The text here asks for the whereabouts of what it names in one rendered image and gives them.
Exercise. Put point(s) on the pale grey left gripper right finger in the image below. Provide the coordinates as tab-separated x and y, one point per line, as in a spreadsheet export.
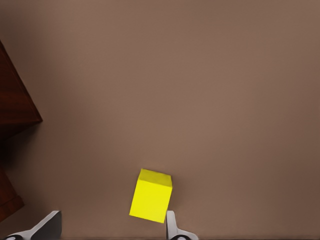
171	226

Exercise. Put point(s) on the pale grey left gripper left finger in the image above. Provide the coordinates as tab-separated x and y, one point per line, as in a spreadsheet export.
47	225

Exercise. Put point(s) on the dark brown wooden drawer cabinet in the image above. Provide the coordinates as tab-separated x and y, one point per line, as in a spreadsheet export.
13	120

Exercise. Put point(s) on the yellow cube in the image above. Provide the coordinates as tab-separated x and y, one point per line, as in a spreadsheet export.
151	197

